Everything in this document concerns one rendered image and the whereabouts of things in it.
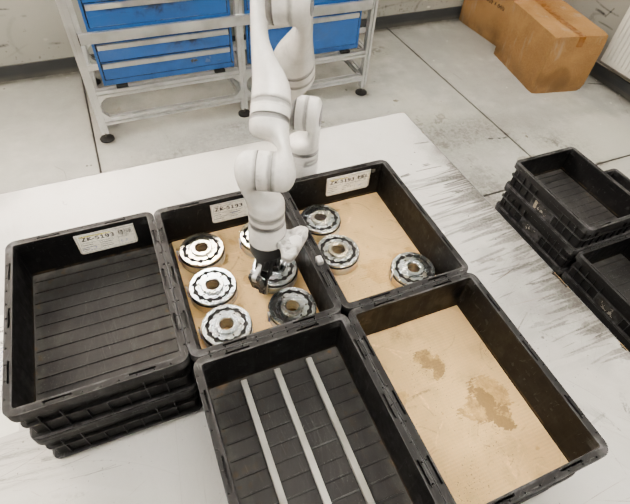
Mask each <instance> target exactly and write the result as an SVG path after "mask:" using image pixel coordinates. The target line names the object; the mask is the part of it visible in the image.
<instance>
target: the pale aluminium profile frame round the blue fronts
mask: <svg viewBox="0 0 630 504"><path fill-rule="evenodd" d="M55 1H56V4H57V7H58V10H59V13H60V16H61V19H62V21H63V24H64V27H65V30H66V33H67V36H68V39H69V42H70V44H71V47H72V50H73V53H74V56H75V59H76V62H77V65H78V67H79V70H80V73H81V76H82V79H83V82H84V85H85V88H86V90H87V93H88V96H89V99H90V102H91V105H92V108H93V111H94V114H95V116H96V119H97V122H98V125H99V128H100V131H101V134H102V136H101V137H100V141H101V142H102V143H110V142H112V141H114V139H115V137H114V135H112V134H109V130H108V127H107V125H112V124H118V123H124V122H129V121H135V120H141V119H146V118H152V117H158V116H164V115H169V114H175V113H181V112H186V111H192V110H198V109H204V108H209V107H215V106H221V105H226V104H232V103H238V102H240V107H241V109H242V110H240V111H239V112H238V115H239V116H240V117H244V118H245V117H249V116H250V111H249V110H247V109H248V101H249V100H251V92H252V90H250V89H248V88H247V81H248V79H249V78H250V77H251V76H252V65H249V66H246V65H245V49H246V40H244V32H243V25H250V13H247V14H242V0H232V3H233V15H230V16H222V17H213V18H205V19H196V20H187V21H178V22H170V23H161V24H153V25H144V26H136V27H128V28H120V29H111V30H103V31H94V32H86V33H82V31H81V28H80V25H79V22H78V19H77V16H76V13H75V10H74V7H73V3H72V0H55ZM378 1H379V0H358V1H350V2H341V3H333V4H324V5H316V6H314V15H313V17H315V16H323V15H331V14H339V13H347V12H355V11H363V10H368V15H367V23H366V27H361V28H360V31H359V33H365V38H364V42H363V41H362V40H361V39H358V47H357V49H354V50H349V49H346V50H340V51H335V53H328V54H322V55H315V56H314V57H315V65H317V64H323V63H329V62H336V61H342V60H343V61H344V62H345V63H346V64H347V65H348V66H349V67H350V69H351V70H352V71H353V72H354V74H348V75H342V76H336V77H330V78H325V79H319V80H314V81H313V83H312V85H311V86H310V88H309V89H308V90H312V89H318V88H324V87H329V86H335V85H341V84H346V83H352V82H358V81H359V82H358V86H359V87H360V88H359V89H356V90H355V93H356V94H357V95H360V96H364V95H366V94H367V91H366V90H365V89H362V88H366V82H367V75H368V68H369V62H370V55H371V48H372V42H373V35H374V28H375V21H376V15H377V8H378ZM227 27H234V30H235V41H233V54H234V68H231V67H227V68H220V69H214V71H210V72H203V73H196V74H190V75H183V76H177V77H170V78H164V79H157V80H150V81H144V82H137V83H131V84H128V83H121V84H116V86H111V87H104V88H98V87H97V85H99V84H100V83H101V80H100V79H97V78H95V77H96V75H95V72H94V71H96V70H99V68H98V65H97V62H96V59H95V58H93V57H92V56H91V55H89V53H88V48H89V47H90V45H91V44H99V43H107V42H115V41H122V40H130V39H138V38H146V37H153V36H161V35H169V34H178V33H186V32H194V31H202V30H211V29H219V28H227ZM234 51H236V53H235V52H234ZM355 58H361V66H359V65H358V64H357V63H356V62H355V61H354V59H355ZM222 79H229V81H230V82H231V84H232V86H233V88H234V89H235V93H233V94H230V95H224V96H218V97H212V98H206V99H200V100H194V101H188V102H182V103H176V104H171V105H165V106H159V107H153V108H147V109H141V110H135V111H129V112H123V113H117V114H109V113H107V112H105V111H103V108H102V104H101V103H102V102H103V100H104V99H105V98H108V97H115V96H121V95H127V94H134V93H140V92H146V91H153V90H159V89H165V88H172V87H178V86H184V85H191V84H197V83H203V82H210V81H216V80H222Z"/></svg>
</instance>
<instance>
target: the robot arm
mask: <svg viewBox="0 0 630 504"><path fill-rule="evenodd" d="M313 15H314V0H250V36H251V61H252V92H251V104H250V117H249V131H250V133H251V134H252V135H253V136H254V137H256V138H259V139H262V140H265V141H268V142H271V143H273V144H274V145H275V146H276V148H277V151H265V150H251V149H249V150H244V151H242V152H241V153H240V154H239V155H238V156H237V158H236V160H235V163H234V174H235V179H236V182H237V184H238V187H239V189H240V191H241V193H242V195H243V197H244V199H245V202H246V204H247V207H248V219H249V223H248V236H249V248H250V252H251V254H252V255H253V256H254V257H255V259H256V260H255V262H256V263H255V267H256V269H255V272H254V274H253V273H250V274H249V275H248V279H249V281H250V283H251V286H252V287H253V288H256V289H258V290H259V293H261V294H264V295H268V293H269V283H268V282H269V278H270V277H271V276H272V271H278V270H279V266H280V264H281V261H280V260H281V259H282V261H283V262H286V263H291V262H293V261H294V260H295V258H296V257H297V255H298V254H299V252H300V250H301V249H302V247H303V245H304V243H305V242H306V240H307V238H308V228H307V227H305V226H298V227H295V228H293V229H290V230H288V229H286V223H285V200H284V197H283V196H282V194H281V193H284V192H287V191H289V190H290V189H291V188H292V186H293V185H294V182H295V179H296V178H300V177H304V176H309V175H313V174H317V168H318V153H319V136H320V127H321V120H322V112H323V104H322V100H321V99H320V98H319V97H316V96H308V95H302V94H303V93H305V92H306V91H307V90H308V89H309V88H310V86H311V85H312V83H313V81H314V78H315V57H314V47H313ZM269 25H270V26H274V25H275V26H288V27H293V28H292V29H291V30H290V31H289V32H288V33H287V34H286V35H285V36H284V37H283V38H282V40H281V41H280V42H279V43H278V45H277V46H276V48H275V50H274V51H273V49H272V47H271V44H270V41H269V36H268V26H269ZM289 129H291V130H299V131H297V132H294V133H292V134H291V135H290V136H289ZM263 277H264V278H265V280H263Z"/></svg>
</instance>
